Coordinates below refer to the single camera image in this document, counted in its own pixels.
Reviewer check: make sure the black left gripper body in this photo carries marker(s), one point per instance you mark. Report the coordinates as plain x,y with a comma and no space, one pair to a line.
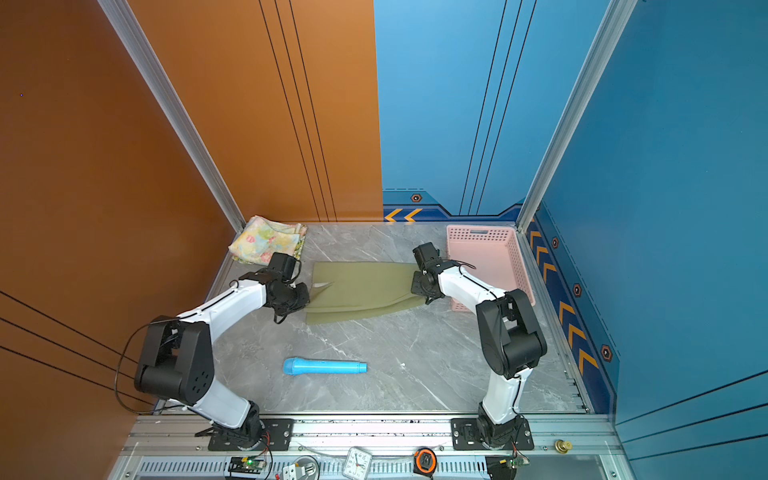
295,299

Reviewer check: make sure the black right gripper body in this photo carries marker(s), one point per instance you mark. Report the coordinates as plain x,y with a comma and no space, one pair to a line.
419,285

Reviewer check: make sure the olive green ruffled skirt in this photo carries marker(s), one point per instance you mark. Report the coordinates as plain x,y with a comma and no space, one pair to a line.
347,291

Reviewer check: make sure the pastel floral skirt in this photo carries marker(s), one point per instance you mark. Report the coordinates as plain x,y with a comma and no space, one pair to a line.
261,238

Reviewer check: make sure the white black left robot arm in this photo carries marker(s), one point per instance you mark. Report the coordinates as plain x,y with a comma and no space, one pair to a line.
176,363

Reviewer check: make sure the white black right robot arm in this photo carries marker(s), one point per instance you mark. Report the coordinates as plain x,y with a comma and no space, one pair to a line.
511,342

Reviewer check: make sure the blue toy microphone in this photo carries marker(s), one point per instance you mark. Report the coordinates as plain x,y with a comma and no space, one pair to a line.
298,366

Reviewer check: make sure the pink perforated plastic basket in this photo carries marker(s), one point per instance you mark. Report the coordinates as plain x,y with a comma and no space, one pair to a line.
495,254

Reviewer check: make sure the white power plug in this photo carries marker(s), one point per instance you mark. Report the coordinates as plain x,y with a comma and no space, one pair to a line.
302,468

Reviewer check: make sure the green circuit board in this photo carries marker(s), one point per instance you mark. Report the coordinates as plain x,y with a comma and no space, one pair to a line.
247,467

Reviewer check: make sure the orange black tape measure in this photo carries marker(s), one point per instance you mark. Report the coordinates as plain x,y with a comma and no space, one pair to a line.
425,462

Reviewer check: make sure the small white clock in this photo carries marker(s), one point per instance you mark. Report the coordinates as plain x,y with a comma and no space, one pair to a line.
357,464

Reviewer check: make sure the right circuit board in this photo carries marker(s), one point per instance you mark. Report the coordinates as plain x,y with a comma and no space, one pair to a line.
505,467

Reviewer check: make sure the brass round knob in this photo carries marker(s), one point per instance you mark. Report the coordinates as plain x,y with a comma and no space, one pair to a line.
563,446

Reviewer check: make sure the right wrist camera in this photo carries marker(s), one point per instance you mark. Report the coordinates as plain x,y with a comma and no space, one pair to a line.
427,256

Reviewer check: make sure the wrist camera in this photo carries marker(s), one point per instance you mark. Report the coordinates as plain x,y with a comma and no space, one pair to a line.
427,256
285,267

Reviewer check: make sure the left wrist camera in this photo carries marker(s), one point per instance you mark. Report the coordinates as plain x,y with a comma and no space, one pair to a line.
285,267

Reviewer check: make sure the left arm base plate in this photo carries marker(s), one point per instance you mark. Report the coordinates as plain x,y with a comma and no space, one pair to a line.
256,435

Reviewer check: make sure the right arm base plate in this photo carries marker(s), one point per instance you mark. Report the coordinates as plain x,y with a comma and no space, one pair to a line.
479,433

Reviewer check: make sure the aluminium front rail frame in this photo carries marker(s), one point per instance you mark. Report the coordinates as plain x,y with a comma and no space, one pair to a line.
167,447

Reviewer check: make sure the aluminium corner post left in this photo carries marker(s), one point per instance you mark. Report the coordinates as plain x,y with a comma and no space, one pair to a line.
126,25

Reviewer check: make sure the aluminium corner post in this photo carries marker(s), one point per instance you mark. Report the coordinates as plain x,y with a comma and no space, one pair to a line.
598,56
126,25

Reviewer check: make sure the aluminium corner post right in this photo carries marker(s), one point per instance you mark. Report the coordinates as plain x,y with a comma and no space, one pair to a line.
598,56

